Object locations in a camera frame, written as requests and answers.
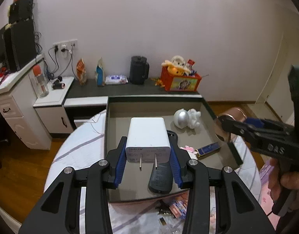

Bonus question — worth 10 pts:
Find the white pink block toy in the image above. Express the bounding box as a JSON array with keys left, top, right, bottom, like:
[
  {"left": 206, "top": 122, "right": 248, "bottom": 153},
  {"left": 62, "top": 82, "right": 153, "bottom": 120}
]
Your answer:
[{"left": 180, "top": 145, "right": 198, "bottom": 156}]

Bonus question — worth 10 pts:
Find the blue gold rectangular box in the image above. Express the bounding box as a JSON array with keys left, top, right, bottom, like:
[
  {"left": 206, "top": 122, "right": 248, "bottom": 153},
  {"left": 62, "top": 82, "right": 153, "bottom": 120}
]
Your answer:
[{"left": 196, "top": 142, "right": 221, "bottom": 159}]

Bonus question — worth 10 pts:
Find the black oval case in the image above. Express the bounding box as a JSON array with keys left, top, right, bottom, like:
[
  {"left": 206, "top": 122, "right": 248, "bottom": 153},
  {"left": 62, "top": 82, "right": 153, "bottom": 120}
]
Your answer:
[{"left": 148, "top": 130, "right": 179, "bottom": 195}]

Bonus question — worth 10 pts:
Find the white power adapter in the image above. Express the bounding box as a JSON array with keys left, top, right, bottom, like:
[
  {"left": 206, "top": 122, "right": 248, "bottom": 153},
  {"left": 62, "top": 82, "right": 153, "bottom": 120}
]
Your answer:
[{"left": 126, "top": 117, "right": 171, "bottom": 168}]

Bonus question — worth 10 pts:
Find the white astronaut figurine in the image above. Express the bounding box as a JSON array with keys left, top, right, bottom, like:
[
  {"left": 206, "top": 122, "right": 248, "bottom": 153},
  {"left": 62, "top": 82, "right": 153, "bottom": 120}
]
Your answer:
[{"left": 173, "top": 108, "right": 201, "bottom": 129}]

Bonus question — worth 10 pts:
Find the copper round tin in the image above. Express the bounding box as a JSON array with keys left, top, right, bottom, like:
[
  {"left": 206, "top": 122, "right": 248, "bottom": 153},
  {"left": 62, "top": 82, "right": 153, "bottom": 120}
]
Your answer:
[{"left": 215, "top": 107, "right": 247, "bottom": 142}]

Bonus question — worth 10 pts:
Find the right hand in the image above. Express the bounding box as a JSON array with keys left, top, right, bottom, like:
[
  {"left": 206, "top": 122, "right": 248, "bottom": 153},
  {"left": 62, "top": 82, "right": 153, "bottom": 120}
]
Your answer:
[{"left": 268, "top": 159, "right": 299, "bottom": 210}]

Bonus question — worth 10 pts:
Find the striped white tablecloth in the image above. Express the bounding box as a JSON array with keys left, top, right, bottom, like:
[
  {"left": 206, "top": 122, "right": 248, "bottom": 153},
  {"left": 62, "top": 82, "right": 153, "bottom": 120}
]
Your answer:
[{"left": 45, "top": 110, "right": 261, "bottom": 233}]

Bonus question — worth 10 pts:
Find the pink black storage tray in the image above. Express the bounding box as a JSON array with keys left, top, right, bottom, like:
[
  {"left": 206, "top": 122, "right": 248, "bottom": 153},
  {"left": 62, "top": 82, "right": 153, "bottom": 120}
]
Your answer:
[{"left": 105, "top": 95, "right": 243, "bottom": 203}]

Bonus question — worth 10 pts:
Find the pink floral bedding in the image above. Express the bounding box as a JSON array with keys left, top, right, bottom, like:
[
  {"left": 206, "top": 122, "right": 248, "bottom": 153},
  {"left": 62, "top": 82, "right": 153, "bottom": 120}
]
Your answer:
[{"left": 259, "top": 161, "right": 273, "bottom": 214}]

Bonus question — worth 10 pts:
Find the black white tv bench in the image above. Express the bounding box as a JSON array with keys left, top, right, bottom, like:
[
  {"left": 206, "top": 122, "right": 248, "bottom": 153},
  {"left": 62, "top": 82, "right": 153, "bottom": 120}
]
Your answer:
[{"left": 64, "top": 79, "right": 201, "bottom": 129}]

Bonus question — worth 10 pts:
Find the red toy box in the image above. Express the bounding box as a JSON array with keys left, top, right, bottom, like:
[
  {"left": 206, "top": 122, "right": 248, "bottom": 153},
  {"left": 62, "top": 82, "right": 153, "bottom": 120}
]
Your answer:
[{"left": 160, "top": 67, "right": 202, "bottom": 92}]

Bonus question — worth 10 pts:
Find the wet wipes pack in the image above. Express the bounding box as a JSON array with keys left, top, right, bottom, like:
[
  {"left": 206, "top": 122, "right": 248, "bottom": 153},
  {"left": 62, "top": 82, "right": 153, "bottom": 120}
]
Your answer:
[{"left": 105, "top": 75, "right": 128, "bottom": 85}]

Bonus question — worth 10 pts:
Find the white low cabinet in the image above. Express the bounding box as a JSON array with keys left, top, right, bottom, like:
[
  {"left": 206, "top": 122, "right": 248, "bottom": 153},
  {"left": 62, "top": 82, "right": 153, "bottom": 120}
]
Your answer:
[{"left": 33, "top": 77, "right": 74, "bottom": 134}]

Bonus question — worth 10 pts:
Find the blue white snack bag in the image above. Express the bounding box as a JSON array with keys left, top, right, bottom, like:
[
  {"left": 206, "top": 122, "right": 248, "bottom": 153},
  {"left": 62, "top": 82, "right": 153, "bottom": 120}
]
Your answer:
[{"left": 95, "top": 58, "right": 105, "bottom": 87}]

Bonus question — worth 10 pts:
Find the black kettle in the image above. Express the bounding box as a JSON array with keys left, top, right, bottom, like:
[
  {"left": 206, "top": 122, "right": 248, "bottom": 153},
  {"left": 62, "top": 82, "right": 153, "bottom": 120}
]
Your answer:
[{"left": 129, "top": 56, "right": 150, "bottom": 85}]

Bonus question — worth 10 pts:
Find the yellow plush toy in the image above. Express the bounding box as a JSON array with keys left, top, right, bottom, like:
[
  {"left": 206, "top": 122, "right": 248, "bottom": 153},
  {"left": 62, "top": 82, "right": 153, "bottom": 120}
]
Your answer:
[{"left": 161, "top": 56, "right": 191, "bottom": 76}]

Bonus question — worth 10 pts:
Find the orange snack bag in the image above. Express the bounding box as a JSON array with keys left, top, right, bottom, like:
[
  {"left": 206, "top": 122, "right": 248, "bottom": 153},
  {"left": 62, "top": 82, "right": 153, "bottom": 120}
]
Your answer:
[{"left": 76, "top": 58, "right": 87, "bottom": 86}]

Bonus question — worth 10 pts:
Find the clear bottle orange cap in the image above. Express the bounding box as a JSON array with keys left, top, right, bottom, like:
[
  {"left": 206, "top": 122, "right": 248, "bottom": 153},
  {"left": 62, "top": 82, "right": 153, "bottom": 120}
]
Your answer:
[{"left": 33, "top": 65, "right": 49, "bottom": 97}]

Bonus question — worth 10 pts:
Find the white desk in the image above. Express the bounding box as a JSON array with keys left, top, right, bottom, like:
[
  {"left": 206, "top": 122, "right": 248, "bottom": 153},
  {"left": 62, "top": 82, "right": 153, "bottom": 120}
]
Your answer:
[{"left": 0, "top": 54, "right": 52, "bottom": 150}]

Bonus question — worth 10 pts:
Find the black computer tower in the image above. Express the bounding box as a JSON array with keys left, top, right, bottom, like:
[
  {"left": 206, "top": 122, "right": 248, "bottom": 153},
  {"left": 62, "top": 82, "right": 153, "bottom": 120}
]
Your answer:
[{"left": 2, "top": 19, "right": 37, "bottom": 73}]

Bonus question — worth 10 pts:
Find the black speaker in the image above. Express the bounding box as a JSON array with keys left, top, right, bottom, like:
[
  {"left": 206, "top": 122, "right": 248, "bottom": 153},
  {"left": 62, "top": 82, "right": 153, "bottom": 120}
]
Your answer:
[{"left": 8, "top": 0, "right": 34, "bottom": 24}]

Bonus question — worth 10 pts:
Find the wall power socket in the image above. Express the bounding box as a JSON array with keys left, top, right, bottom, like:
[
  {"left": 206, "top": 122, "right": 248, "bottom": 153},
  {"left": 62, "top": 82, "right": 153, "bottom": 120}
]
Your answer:
[{"left": 53, "top": 39, "right": 78, "bottom": 51}]

